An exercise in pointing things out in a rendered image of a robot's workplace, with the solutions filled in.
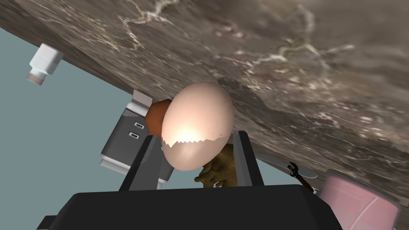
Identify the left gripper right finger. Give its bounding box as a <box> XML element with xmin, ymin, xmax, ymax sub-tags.
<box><xmin>232</xmin><ymin>131</ymin><xmax>265</xmax><ymax>187</ymax></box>

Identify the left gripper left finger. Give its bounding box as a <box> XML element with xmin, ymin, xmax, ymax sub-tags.
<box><xmin>119</xmin><ymin>134</ymin><xmax>165</xmax><ymax>192</ymax></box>

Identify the beige egg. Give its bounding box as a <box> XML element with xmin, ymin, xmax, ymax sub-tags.
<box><xmin>161</xmin><ymin>81</ymin><xmax>235</xmax><ymax>171</ymax></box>

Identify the olive green lumpy object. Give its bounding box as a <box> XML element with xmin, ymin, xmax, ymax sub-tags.
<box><xmin>194</xmin><ymin>143</ymin><xmax>239</xmax><ymax>188</ymax></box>

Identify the grey and white appliance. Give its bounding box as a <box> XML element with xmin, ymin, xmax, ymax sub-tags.
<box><xmin>99</xmin><ymin>89</ymin><xmax>175</xmax><ymax>190</ymax></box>

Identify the brown rounded object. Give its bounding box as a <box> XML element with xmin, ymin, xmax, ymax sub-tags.
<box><xmin>144</xmin><ymin>99</ymin><xmax>173</xmax><ymax>141</ymax></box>

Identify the pink box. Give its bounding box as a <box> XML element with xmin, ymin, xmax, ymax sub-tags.
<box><xmin>318</xmin><ymin>172</ymin><xmax>401</xmax><ymax>230</ymax></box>

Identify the white bottle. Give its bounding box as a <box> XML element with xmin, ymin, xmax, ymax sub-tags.
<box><xmin>25</xmin><ymin>43</ymin><xmax>64</xmax><ymax>86</ymax></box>

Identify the knife with dark handle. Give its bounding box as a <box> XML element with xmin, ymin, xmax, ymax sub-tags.
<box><xmin>254</xmin><ymin>152</ymin><xmax>319</xmax><ymax>194</ymax></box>

